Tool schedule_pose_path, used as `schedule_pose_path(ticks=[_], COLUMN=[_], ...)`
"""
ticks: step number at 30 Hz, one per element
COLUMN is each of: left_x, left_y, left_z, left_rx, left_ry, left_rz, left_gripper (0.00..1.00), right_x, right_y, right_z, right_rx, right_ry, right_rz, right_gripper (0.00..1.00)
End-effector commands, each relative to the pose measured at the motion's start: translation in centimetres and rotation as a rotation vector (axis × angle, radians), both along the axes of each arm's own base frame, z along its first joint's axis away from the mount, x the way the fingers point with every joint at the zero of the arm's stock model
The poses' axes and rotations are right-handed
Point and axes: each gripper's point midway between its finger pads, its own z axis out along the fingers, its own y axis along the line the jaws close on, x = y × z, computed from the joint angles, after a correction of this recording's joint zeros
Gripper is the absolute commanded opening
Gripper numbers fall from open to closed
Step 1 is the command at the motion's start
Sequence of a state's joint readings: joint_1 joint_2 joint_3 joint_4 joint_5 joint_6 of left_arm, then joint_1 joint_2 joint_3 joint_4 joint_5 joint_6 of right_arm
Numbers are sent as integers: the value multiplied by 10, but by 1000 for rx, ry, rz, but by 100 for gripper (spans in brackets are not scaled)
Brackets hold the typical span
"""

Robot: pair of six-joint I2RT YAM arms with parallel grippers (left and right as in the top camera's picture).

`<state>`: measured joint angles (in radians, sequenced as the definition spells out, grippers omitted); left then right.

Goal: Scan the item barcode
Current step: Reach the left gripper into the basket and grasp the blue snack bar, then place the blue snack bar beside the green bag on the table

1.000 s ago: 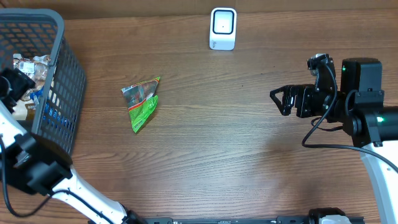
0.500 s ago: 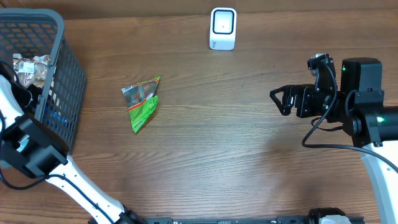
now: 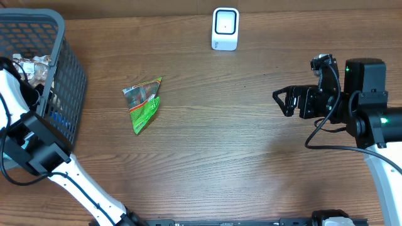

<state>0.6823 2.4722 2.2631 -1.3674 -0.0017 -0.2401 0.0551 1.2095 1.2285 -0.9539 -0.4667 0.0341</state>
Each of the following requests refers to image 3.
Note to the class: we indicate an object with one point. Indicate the green red snack bag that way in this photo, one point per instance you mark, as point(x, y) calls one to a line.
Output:
point(143, 102)

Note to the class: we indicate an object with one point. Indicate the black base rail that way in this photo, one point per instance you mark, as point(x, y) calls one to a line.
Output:
point(280, 222)

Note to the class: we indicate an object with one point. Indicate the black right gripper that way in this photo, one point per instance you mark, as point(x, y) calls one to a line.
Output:
point(304, 93)

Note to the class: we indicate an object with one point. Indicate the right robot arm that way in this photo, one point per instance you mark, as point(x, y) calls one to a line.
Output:
point(360, 104)

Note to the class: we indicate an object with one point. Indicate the grey plastic mesh basket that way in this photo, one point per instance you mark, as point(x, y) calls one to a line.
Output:
point(38, 32)

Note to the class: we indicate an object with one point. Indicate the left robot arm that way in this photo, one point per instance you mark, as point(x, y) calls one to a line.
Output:
point(42, 150)

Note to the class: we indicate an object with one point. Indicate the beige brown snack pouch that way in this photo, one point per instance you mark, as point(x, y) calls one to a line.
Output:
point(34, 70)

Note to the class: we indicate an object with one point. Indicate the white barcode scanner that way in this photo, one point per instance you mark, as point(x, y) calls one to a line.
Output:
point(225, 29)

